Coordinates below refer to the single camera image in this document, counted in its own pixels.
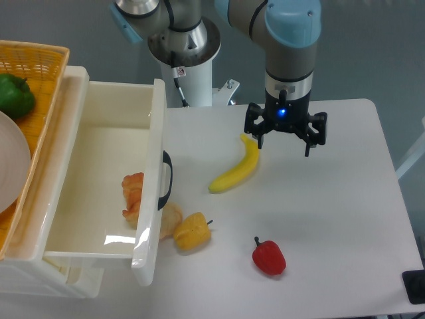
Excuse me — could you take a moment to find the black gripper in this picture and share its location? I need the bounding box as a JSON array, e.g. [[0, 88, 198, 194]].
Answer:
[[244, 92, 327, 157]]

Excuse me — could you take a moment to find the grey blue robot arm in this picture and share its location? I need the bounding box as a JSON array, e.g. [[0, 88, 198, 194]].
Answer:
[[110, 1, 327, 149]]

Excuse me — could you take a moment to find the white plastic drawer cabinet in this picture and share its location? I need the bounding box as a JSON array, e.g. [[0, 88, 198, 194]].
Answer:
[[0, 65, 104, 298]]

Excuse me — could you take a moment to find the yellow banana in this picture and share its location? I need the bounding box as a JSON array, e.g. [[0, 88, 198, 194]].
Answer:
[[208, 134, 260, 193]]

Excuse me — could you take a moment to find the red bell pepper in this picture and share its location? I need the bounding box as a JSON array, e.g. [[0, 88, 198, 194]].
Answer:
[[252, 236, 287, 276]]

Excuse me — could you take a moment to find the yellow bell pepper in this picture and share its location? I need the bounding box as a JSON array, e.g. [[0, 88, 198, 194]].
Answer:
[[173, 212, 211, 251]]

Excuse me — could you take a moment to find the pale bread roll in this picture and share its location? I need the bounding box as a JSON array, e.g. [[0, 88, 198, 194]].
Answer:
[[159, 202, 183, 240]]

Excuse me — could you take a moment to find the orange croissant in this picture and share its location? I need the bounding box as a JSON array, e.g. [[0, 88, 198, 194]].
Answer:
[[122, 172, 144, 229]]

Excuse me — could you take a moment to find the black device at table edge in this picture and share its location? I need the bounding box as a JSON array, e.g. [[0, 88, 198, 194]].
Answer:
[[402, 269, 425, 304]]

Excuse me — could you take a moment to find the orange woven basket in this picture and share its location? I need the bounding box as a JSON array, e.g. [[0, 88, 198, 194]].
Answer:
[[1, 40, 70, 259]]

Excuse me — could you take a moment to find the green bell pepper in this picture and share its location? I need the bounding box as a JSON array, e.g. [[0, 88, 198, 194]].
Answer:
[[1, 73, 36, 120]]

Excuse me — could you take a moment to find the beige plate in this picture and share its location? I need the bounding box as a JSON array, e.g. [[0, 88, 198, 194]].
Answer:
[[1, 112, 31, 212]]

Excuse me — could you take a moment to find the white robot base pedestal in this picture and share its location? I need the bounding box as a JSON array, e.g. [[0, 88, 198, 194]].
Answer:
[[148, 18, 240, 108]]

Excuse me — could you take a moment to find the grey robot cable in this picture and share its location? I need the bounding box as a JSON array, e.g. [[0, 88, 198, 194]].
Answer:
[[170, 51, 190, 108]]

